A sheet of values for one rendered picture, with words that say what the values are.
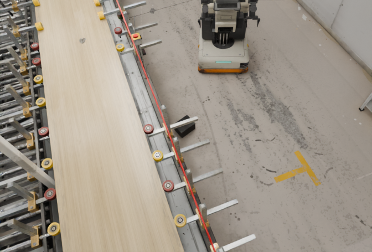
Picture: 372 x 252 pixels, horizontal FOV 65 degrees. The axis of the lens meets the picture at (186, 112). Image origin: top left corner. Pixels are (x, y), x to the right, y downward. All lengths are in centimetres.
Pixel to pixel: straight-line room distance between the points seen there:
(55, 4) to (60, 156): 196
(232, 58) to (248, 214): 178
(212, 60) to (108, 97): 151
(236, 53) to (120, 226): 244
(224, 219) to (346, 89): 215
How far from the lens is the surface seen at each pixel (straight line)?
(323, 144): 346
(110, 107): 252
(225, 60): 361
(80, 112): 258
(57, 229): 222
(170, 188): 208
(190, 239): 228
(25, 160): 213
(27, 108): 289
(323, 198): 320
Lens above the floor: 286
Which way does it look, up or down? 56 degrees down
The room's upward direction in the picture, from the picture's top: 6 degrees counter-clockwise
